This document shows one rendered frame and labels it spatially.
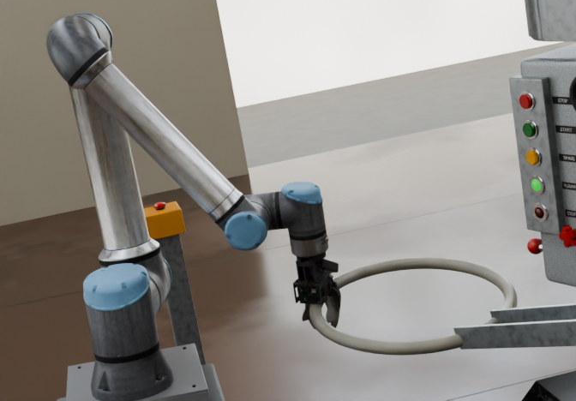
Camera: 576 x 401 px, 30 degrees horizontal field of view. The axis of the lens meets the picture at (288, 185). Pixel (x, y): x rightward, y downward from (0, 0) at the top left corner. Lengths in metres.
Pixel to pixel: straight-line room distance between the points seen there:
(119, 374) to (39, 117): 6.00
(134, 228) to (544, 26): 1.14
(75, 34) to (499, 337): 1.11
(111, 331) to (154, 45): 5.99
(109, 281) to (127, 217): 0.20
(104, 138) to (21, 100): 5.83
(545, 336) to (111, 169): 1.06
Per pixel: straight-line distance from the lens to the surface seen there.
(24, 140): 8.39
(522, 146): 1.96
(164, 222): 3.37
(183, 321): 3.49
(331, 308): 2.63
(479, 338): 2.33
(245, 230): 2.38
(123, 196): 2.56
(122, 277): 2.45
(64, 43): 2.40
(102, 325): 2.44
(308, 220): 2.51
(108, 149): 2.54
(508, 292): 2.57
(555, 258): 2.01
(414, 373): 4.55
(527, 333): 2.22
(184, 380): 2.53
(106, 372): 2.48
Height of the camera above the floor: 1.89
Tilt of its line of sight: 14 degrees down
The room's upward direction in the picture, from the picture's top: 10 degrees counter-clockwise
